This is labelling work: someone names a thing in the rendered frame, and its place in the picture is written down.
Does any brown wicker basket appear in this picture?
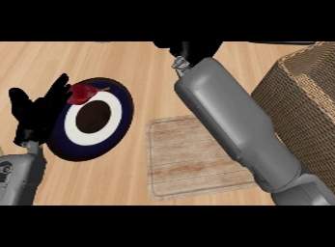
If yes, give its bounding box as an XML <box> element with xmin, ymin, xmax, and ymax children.
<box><xmin>249</xmin><ymin>41</ymin><xmax>335</xmax><ymax>204</ymax></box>

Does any pale wooden cutting board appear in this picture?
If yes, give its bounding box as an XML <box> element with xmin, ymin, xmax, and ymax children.
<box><xmin>146</xmin><ymin>115</ymin><xmax>259</xmax><ymax>202</ymax></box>

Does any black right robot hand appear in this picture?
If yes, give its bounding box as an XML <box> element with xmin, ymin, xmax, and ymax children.
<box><xmin>150</xmin><ymin>41</ymin><xmax>224</xmax><ymax>68</ymax></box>

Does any navy and white round plate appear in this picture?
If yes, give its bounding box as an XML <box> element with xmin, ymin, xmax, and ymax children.
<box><xmin>45</xmin><ymin>76</ymin><xmax>135</xmax><ymax>162</ymax></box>

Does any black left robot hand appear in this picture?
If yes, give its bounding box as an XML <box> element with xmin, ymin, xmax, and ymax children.
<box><xmin>7</xmin><ymin>72</ymin><xmax>72</xmax><ymax>148</ymax></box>

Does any red pepper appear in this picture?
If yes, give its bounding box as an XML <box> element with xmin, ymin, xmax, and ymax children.
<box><xmin>65</xmin><ymin>82</ymin><xmax>112</xmax><ymax>106</ymax></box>

